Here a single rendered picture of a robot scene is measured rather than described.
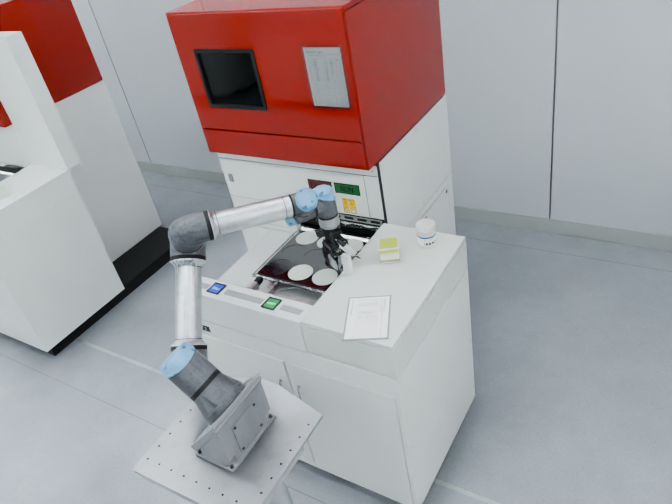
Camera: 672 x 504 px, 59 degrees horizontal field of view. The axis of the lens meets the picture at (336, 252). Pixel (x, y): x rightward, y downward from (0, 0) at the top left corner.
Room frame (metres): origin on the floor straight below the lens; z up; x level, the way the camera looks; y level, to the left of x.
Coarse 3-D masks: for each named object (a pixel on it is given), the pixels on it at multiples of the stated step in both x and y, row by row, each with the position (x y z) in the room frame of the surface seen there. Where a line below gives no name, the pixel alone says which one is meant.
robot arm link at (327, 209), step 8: (320, 192) 1.82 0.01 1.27; (328, 192) 1.81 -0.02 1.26; (320, 200) 1.81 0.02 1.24; (328, 200) 1.81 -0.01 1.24; (320, 208) 1.80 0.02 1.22; (328, 208) 1.81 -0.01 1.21; (336, 208) 1.83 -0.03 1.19; (320, 216) 1.82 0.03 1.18; (328, 216) 1.81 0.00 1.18; (336, 216) 1.82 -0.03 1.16
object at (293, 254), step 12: (360, 240) 2.03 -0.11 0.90; (288, 252) 2.05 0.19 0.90; (300, 252) 2.03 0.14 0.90; (312, 252) 2.01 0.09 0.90; (276, 264) 1.98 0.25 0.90; (288, 264) 1.97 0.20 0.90; (300, 264) 1.95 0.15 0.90; (312, 264) 1.93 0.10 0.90; (324, 264) 1.91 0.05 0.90; (276, 276) 1.90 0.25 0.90; (312, 276) 1.85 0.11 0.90; (324, 288) 1.76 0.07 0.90
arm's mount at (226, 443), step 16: (256, 384) 1.25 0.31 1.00; (240, 400) 1.20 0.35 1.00; (256, 400) 1.24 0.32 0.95; (224, 416) 1.14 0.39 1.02; (240, 416) 1.18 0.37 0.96; (256, 416) 1.22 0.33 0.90; (272, 416) 1.27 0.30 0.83; (208, 432) 1.12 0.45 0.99; (224, 432) 1.13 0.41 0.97; (240, 432) 1.16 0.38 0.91; (256, 432) 1.20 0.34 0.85; (208, 448) 1.15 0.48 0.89; (224, 448) 1.11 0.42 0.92; (240, 448) 1.14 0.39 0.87; (224, 464) 1.12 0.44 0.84
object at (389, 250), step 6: (378, 240) 1.80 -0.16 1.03; (384, 240) 1.79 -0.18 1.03; (390, 240) 1.79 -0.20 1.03; (396, 240) 1.78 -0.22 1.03; (378, 246) 1.77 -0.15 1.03; (384, 246) 1.76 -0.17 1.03; (390, 246) 1.75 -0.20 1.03; (396, 246) 1.74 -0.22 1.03; (384, 252) 1.74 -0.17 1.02; (390, 252) 1.74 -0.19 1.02; (396, 252) 1.73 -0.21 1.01; (384, 258) 1.74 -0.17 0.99; (390, 258) 1.74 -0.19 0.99; (396, 258) 1.74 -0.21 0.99
